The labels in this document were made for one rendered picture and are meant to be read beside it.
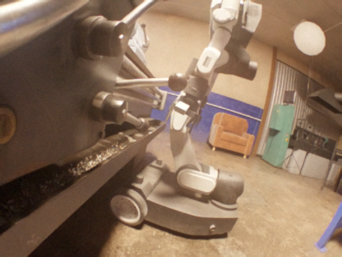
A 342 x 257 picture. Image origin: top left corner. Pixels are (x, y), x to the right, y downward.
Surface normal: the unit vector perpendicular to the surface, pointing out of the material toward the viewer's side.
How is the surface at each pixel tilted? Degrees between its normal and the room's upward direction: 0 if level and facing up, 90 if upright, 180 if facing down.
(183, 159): 90
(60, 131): 90
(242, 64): 113
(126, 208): 90
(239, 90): 90
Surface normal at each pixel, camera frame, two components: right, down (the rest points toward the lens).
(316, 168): -0.07, 0.10
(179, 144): -0.31, 0.46
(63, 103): 0.96, 0.26
